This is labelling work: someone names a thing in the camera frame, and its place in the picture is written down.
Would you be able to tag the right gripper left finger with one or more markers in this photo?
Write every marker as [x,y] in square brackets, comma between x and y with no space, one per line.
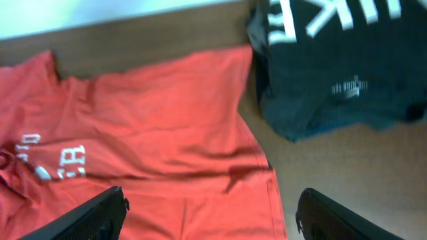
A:
[100,218]

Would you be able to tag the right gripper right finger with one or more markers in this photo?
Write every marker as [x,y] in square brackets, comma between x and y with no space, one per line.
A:
[321,218]

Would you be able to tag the red soccer t-shirt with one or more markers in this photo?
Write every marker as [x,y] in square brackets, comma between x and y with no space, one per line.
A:
[168,134]

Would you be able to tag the folded black Nike shirt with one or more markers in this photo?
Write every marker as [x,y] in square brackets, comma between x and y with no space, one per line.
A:
[327,64]

